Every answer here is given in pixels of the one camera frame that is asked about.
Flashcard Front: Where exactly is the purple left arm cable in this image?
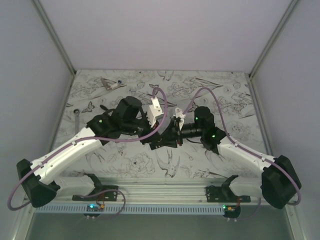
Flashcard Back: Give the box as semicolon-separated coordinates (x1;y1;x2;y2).
6;86;169;221

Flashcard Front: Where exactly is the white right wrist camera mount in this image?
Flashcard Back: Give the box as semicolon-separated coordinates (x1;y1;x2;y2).
174;107;186;124

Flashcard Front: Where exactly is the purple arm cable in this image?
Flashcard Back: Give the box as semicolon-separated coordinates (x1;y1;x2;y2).
6;86;169;221
181;87;302;222

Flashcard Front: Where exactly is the grey slotted cable duct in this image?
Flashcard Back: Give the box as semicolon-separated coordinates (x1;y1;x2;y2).
35;203;224;215

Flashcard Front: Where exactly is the black handled screwdriver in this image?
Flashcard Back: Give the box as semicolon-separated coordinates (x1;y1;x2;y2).
99;104;109;111

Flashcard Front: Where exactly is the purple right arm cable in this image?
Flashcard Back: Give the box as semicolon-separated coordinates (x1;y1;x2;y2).
181;87;302;222

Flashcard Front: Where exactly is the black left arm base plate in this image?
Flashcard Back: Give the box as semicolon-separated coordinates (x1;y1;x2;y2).
72;185;119;202

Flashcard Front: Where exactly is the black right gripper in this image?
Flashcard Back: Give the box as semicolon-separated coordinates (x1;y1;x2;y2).
157;118;204;148

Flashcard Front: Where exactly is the small metal bracket tool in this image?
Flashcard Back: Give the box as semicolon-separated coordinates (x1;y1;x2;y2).
100;78;112;91

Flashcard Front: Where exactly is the black fuse box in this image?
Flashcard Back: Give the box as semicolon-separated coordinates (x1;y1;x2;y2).
149;141;165;151

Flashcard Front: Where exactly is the aluminium frame rail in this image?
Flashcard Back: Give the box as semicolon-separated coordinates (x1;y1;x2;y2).
24;176;298;206

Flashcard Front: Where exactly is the controller board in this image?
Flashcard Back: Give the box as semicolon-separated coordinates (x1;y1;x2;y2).
83;203;104;219
223;205;241;219

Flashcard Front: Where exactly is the chrome ratchet wrench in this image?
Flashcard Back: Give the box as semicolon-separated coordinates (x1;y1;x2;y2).
73;109;80;134

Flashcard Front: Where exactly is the right controller board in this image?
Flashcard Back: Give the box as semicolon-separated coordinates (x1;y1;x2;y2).
223;205;241;219

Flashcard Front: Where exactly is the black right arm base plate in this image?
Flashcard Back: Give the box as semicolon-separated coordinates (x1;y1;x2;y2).
205;185;251;203

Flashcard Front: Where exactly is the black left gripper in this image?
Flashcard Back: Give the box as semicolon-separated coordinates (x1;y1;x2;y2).
122;112;161;146

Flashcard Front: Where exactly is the left controller board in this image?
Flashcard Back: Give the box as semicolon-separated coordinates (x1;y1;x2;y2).
83;203;104;219

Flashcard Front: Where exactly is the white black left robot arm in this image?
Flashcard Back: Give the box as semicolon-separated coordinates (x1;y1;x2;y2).
16;96;168;208

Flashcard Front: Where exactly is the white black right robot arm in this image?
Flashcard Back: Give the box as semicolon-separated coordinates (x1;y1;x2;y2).
159;106;302;209

